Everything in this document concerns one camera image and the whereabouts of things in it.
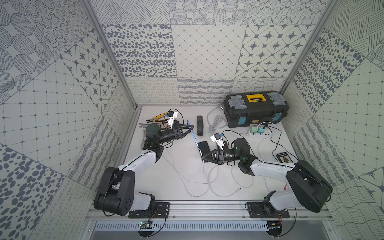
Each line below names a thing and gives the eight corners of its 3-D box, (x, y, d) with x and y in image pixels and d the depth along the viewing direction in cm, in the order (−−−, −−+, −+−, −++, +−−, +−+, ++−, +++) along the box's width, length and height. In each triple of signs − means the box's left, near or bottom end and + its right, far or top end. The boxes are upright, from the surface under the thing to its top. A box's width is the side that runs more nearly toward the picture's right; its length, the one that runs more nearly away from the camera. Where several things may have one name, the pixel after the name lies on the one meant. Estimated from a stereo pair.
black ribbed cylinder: (196, 136, 105) (196, 133, 102) (196, 117, 116) (196, 115, 114) (203, 136, 105) (203, 133, 102) (203, 117, 116) (203, 115, 114)
